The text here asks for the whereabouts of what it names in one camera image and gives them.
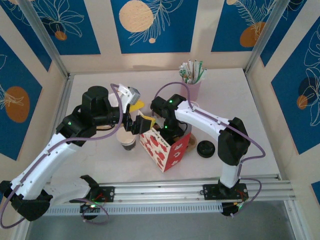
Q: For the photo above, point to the brown pulp cup carrier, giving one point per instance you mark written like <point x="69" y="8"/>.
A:
<point x="192" y="143"/>

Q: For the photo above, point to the red white gift bag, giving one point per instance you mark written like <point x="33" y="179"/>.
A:
<point x="160" y="152"/>

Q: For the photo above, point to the paper wrapped straw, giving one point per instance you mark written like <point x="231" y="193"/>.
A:
<point x="190" y="68"/>
<point x="203" y="74"/>
<point x="183" y="72"/>
<point x="198" y="70"/>

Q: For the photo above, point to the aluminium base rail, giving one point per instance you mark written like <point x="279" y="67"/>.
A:
<point x="160" y="192"/>

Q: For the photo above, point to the loose black cup lid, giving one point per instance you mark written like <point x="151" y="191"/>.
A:
<point x="205" y="149"/>

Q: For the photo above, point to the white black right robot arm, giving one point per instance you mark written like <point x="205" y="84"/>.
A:
<point x="200" y="117"/>

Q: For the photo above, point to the aluminium side rail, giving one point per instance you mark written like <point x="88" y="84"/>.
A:
<point x="63" y="100"/>

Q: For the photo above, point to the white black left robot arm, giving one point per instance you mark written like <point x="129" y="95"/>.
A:
<point x="45" y="162"/>

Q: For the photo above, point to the white paper napkins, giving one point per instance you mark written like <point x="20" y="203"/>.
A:
<point x="113" y="100"/>

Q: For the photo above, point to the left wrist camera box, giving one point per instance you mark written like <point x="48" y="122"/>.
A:
<point x="133" y="95"/>

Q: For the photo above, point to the pink straw holder cup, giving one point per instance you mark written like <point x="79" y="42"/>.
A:
<point x="195" y="90"/>

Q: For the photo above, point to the aluminium frame post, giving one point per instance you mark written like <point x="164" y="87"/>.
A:
<point x="265" y="32"/>
<point x="45" y="37"/>

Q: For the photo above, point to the black controller board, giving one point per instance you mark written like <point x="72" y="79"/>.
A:
<point x="88" y="210"/>
<point x="228" y="210"/>

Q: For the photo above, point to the black paper coffee cup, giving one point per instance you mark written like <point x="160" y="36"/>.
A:
<point x="127" y="142"/>

